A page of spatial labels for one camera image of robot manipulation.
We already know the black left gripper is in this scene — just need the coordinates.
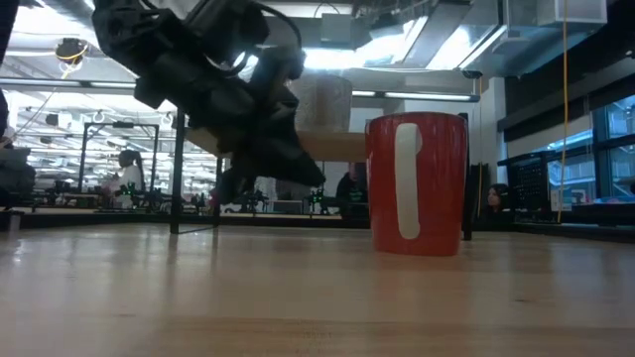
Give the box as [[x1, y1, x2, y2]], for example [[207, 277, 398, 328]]
[[132, 43, 326, 205]]

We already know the white floral pattern mug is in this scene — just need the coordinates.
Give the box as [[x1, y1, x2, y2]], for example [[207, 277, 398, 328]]
[[289, 73, 354, 133]]

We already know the red mug white handle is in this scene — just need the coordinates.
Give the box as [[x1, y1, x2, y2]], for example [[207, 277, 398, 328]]
[[364, 111, 469, 258]]

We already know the person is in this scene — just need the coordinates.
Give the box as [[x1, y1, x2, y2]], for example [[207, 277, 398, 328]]
[[109, 149, 146, 210], [486, 182, 512, 212], [335, 162, 370, 220]]

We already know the dark grey chair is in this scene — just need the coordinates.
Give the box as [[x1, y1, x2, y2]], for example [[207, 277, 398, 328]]
[[0, 146, 37, 209]]

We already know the black perforated cart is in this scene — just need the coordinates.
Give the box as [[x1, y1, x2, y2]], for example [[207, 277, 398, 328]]
[[497, 147, 596, 224]]

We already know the wooden shelf black frame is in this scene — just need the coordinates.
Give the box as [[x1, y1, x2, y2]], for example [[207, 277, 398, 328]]
[[169, 103, 474, 242]]

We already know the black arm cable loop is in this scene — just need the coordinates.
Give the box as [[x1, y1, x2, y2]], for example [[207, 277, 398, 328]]
[[250, 0, 304, 51]]

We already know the round ceiling cable reel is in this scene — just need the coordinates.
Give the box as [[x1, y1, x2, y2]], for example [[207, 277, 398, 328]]
[[55, 37, 90, 66]]

